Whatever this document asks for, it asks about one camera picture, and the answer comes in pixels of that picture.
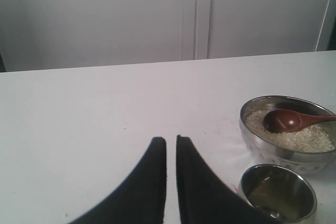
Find steel bowl of rice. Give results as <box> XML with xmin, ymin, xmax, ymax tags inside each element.
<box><xmin>239</xmin><ymin>95</ymin><xmax>335</xmax><ymax>175</ymax></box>

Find brown wooden spoon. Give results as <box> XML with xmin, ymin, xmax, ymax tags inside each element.
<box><xmin>263</xmin><ymin>109</ymin><xmax>335</xmax><ymax>133</ymax></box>

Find white cabinet behind table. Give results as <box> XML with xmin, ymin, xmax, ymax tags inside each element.
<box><xmin>1</xmin><ymin>0</ymin><xmax>335</xmax><ymax>71</ymax></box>

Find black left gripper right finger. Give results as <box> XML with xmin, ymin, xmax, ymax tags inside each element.
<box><xmin>176</xmin><ymin>135</ymin><xmax>280</xmax><ymax>224</ymax></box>

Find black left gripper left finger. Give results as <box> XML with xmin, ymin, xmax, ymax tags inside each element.
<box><xmin>72</xmin><ymin>137</ymin><xmax>167</xmax><ymax>223</ymax></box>

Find small steel cup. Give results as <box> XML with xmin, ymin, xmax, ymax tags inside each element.
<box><xmin>237</xmin><ymin>164</ymin><xmax>317</xmax><ymax>223</ymax></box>

